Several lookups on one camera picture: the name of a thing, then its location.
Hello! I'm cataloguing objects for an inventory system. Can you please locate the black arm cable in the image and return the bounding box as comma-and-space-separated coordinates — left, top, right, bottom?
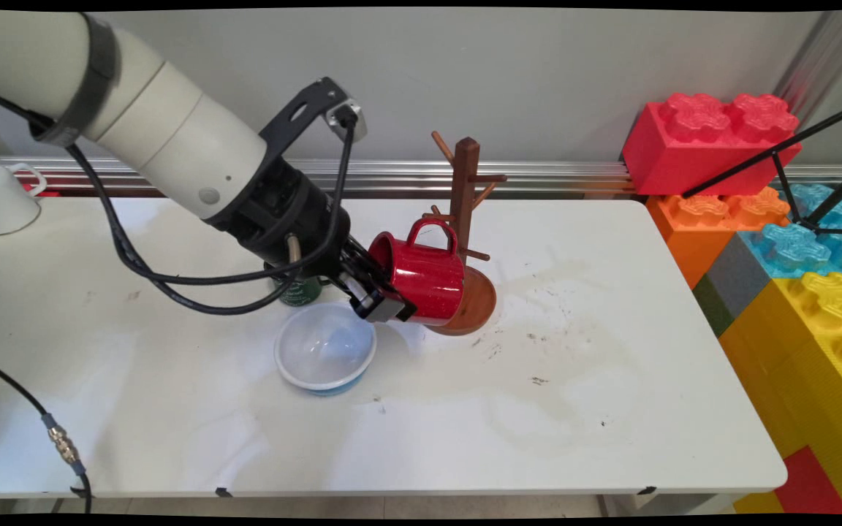
0, 83, 358, 288
63, 142, 306, 317

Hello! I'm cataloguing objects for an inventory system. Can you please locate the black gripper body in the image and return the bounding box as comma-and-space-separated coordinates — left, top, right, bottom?
209, 156, 354, 287

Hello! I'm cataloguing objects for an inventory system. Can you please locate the grey giant toy brick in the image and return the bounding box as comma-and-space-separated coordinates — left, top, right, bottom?
705, 233, 774, 320

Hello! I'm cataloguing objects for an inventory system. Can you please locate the blue giant toy brick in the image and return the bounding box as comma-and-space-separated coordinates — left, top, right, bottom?
737, 184, 842, 281

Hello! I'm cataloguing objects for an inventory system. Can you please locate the red speckled enamel mug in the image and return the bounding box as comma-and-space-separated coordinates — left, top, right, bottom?
367, 217, 467, 328

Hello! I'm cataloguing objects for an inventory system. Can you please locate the red giant toy brick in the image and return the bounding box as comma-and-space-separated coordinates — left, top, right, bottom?
621, 92, 803, 199

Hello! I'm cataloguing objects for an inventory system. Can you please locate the dark green giant toy brick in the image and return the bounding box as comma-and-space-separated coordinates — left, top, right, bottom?
691, 275, 735, 338

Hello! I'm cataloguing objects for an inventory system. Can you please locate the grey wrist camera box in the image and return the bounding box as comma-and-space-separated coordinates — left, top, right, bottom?
325, 100, 369, 144

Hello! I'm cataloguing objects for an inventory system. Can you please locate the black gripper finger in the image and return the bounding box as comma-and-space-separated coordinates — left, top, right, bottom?
333, 259, 417, 324
346, 237, 387, 277

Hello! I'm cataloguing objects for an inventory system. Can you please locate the horizontal aluminium rail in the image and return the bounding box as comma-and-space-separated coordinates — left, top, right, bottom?
0, 155, 842, 199

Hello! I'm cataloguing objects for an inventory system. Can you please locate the brown wooden mug tree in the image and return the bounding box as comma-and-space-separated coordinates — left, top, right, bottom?
422, 131, 509, 338

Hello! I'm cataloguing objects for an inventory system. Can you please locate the dark green enamel mug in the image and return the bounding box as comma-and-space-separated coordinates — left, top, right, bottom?
266, 257, 324, 308

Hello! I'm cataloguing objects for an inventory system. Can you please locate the small red flat toy brick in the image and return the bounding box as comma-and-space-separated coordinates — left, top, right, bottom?
772, 446, 842, 516

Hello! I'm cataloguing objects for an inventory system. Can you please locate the white mug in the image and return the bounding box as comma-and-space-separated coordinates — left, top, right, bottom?
0, 161, 48, 237

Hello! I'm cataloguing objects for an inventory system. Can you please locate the slanted aluminium profile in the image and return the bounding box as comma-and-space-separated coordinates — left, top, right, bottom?
772, 10, 842, 126

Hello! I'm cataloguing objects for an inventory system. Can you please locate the orange giant toy brick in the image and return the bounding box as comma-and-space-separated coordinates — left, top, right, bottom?
645, 188, 791, 290

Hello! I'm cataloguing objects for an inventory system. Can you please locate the black camera bracket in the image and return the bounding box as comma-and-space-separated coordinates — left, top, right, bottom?
258, 76, 357, 159

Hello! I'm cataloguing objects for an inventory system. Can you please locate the black tripod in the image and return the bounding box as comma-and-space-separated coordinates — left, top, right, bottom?
680, 99, 842, 239

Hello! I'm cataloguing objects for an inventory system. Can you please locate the yellow giant toy brick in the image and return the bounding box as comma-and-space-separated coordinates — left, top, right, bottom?
717, 272, 842, 516

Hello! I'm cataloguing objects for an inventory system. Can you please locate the white bowl blue outside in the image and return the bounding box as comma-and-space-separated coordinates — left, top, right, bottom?
273, 302, 378, 397

